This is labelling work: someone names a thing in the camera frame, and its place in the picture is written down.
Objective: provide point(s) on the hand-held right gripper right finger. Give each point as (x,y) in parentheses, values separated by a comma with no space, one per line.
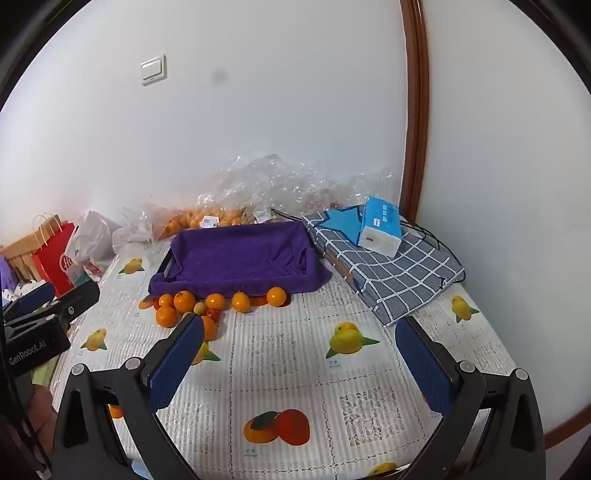
(425,364)

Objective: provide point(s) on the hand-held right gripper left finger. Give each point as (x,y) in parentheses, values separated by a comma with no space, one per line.
(178,364)

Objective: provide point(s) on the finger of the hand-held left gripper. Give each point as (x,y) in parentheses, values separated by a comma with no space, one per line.
(78,297)
(32,295)

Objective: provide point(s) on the orange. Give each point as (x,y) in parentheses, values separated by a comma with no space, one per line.
(166,301)
(166,316)
(184,300)
(276,296)
(210,328)
(215,302)
(240,301)

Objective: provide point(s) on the small green fruit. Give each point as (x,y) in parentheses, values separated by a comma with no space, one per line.
(199,308)

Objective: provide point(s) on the small red tomato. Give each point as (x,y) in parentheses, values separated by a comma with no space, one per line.
(213,314)

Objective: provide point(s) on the purple cloth-lined tray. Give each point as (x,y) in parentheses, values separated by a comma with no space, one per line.
(240,258)

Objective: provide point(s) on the red paper bag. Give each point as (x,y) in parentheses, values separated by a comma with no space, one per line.
(51,263)

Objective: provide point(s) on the brown paper bag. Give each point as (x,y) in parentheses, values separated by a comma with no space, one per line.
(23,254)

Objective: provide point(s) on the white plastic bag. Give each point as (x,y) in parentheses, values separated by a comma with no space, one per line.
(92,240)

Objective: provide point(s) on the clear plastic bag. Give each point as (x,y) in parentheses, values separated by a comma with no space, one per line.
(136,228)

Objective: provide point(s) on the grey checked cloth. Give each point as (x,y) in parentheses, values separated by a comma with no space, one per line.
(397,277)

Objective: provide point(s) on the fruit print tablecloth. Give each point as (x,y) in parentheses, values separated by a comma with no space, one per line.
(286,364)

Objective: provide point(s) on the blue tissue box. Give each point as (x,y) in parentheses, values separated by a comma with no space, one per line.
(381,226)

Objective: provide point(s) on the clear bag of oranges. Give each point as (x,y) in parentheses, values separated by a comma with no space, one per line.
(203,217)

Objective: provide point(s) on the blue star-shaped paper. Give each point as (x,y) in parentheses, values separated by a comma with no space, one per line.
(339,221)

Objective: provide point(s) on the crumpled clear plastic wrap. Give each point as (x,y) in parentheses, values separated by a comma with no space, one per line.
(295,184)

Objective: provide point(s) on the white light switch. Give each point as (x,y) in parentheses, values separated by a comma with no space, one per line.
(153,70)

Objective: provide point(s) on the brown wooden door frame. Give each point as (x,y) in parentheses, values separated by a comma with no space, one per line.
(415,92)

